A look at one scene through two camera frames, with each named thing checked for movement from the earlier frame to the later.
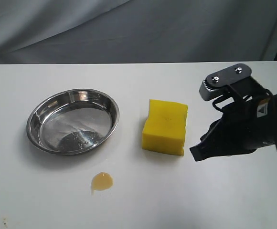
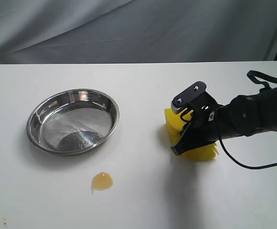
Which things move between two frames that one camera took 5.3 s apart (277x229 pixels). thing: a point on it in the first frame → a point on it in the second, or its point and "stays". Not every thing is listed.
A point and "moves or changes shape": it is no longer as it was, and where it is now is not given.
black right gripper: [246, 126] → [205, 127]
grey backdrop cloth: [56, 31] stays
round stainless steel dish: [72, 122] stays
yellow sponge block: [164, 130] moves or changes shape
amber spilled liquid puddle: [101, 181] stays
